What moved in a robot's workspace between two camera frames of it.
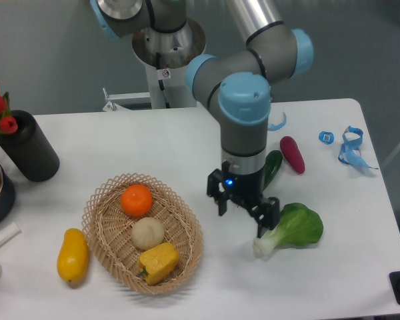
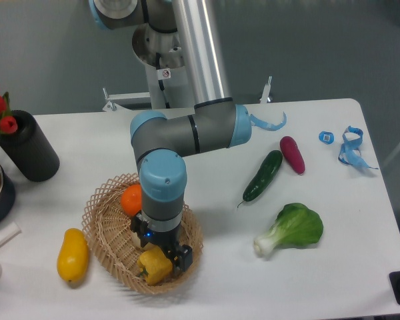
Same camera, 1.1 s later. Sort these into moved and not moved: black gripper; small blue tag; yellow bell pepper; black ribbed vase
Moved: black gripper
Not moved: small blue tag; black ribbed vase; yellow bell pepper
